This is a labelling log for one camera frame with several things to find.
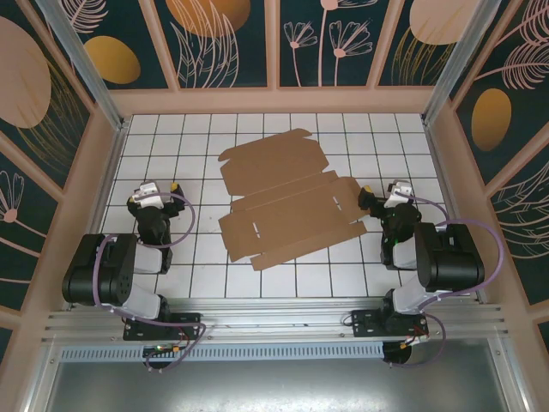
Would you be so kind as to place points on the grey metal sheet panel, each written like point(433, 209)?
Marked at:
point(274, 386)

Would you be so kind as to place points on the small circuit board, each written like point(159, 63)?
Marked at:
point(163, 348)

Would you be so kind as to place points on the aluminium mounting rail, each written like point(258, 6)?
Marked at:
point(274, 317)

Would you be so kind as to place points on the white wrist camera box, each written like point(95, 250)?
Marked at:
point(399, 191)
point(148, 195)

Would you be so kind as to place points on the brown cardboard box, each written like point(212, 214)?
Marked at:
point(279, 201)

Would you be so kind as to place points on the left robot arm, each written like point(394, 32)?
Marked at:
point(86, 274)

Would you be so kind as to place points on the aluminium corner post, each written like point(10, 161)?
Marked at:
point(449, 64)
point(88, 64)

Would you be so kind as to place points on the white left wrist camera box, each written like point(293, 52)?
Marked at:
point(148, 195)

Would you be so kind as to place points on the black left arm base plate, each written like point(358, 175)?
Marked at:
point(188, 319)

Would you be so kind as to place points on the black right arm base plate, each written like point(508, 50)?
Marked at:
point(364, 319)

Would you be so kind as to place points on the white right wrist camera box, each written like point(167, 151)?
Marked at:
point(399, 191)

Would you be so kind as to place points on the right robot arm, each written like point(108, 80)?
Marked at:
point(450, 262)

